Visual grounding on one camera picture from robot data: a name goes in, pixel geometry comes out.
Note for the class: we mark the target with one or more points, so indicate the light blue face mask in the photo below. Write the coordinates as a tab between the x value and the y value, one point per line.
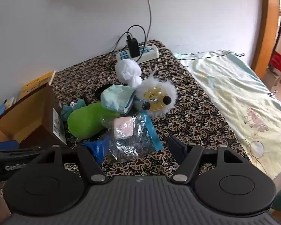
114	97

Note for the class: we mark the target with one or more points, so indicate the brown cardboard box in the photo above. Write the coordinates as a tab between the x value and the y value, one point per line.
32	112

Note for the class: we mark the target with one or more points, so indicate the red box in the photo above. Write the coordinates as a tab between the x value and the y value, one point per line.
279	62

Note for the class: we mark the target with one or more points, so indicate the stack of picture books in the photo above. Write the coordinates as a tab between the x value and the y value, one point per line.
10	102

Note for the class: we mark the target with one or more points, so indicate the green plush toy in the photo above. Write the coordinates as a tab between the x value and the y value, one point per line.
84	121

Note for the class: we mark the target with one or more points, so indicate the beige carton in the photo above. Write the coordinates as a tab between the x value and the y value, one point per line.
278	79

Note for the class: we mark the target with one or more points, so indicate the black charger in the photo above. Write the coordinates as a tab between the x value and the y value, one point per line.
133	46

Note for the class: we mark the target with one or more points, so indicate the black hair band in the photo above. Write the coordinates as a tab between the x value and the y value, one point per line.
99	91

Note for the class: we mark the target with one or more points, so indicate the white fluffy dog toy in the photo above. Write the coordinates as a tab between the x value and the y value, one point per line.
168	91

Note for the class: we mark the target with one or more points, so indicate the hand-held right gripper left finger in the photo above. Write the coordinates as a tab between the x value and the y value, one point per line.
97	150

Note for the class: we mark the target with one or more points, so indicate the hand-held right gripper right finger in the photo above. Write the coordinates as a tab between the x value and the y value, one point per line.
176	147

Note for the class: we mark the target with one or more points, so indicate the yellow book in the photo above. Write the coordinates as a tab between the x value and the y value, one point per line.
37	82

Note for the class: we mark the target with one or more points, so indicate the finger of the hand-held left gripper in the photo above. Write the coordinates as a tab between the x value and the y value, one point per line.
44	151

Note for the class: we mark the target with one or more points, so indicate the white plastic bag bundle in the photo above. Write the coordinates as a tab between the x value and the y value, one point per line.
127	71

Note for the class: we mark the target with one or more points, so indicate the wooden door frame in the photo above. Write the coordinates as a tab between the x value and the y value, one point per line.
269	28

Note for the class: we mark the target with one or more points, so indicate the white power strip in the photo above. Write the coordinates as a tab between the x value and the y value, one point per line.
149	51

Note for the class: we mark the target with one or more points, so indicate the brown patterned bed cover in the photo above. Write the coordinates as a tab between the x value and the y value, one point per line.
201	112

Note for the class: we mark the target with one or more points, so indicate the pale yellow blanket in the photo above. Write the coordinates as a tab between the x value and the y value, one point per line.
236	91

